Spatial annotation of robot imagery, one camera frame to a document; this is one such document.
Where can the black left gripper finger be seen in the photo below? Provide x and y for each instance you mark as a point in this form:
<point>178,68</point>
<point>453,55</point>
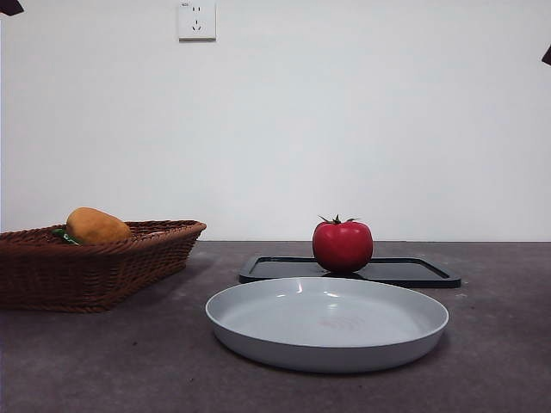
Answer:
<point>8,6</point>

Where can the brown wicker basket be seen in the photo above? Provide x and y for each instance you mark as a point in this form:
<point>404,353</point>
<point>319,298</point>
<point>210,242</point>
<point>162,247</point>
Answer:
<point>94,275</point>

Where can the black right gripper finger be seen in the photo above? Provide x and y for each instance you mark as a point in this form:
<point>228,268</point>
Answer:
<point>547,55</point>

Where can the white wall socket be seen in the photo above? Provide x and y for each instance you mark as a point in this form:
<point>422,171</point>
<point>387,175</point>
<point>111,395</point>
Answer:
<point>198,26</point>

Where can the round white plate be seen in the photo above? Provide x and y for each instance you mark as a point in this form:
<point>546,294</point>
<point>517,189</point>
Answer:
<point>327,344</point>

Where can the green chili pepper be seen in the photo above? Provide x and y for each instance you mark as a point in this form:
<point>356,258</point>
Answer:
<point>66,236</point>

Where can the black rectangular tray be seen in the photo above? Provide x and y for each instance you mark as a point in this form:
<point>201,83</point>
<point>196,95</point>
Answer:
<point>409,273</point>

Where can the red tomato with green stem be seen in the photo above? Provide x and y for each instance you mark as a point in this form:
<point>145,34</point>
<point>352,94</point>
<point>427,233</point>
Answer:
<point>342,247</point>

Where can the yellow-brown potato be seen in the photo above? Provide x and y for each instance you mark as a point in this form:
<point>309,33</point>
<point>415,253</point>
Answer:
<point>99,228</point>

